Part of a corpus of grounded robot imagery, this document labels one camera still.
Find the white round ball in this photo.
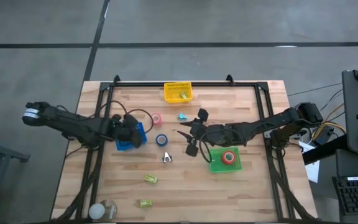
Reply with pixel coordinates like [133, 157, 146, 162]
[88, 203, 106, 220]

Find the white paper sheet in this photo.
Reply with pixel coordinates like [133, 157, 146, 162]
[297, 140, 321, 184]

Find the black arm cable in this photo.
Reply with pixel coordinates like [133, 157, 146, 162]
[99, 100, 155, 135]
[198, 130, 229, 164]

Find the black power box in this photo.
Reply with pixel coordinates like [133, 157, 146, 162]
[313, 125, 335, 146]

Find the black aluminium table frame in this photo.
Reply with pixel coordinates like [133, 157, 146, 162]
[53, 74, 318, 224]

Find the blue plastic basket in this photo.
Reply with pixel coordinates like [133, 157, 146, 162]
[116, 122, 148, 152]

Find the blue tape roll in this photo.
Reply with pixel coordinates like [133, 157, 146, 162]
[155, 134, 168, 147]

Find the grey desk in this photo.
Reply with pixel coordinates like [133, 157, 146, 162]
[335, 148, 358, 224]

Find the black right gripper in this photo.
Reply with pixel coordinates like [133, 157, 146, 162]
[177, 108, 220, 157]

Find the green plastic basket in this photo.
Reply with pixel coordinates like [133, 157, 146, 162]
[209, 146, 243, 174]

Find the black floor cable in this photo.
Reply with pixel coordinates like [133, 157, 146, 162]
[287, 81, 344, 97]

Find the yellow plastic basket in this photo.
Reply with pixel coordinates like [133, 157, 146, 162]
[163, 82, 194, 104]

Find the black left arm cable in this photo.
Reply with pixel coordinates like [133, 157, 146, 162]
[99, 100, 155, 135]

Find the red tape roll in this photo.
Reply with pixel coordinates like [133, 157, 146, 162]
[221, 151, 237, 165]

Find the yellow cable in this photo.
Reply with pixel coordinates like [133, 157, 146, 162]
[311, 102, 347, 139]

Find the black stand leg bar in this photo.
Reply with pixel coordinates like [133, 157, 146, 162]
[302, 134, 349, 166]

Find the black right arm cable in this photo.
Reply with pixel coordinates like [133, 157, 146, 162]
[198, 130, 229, 164]

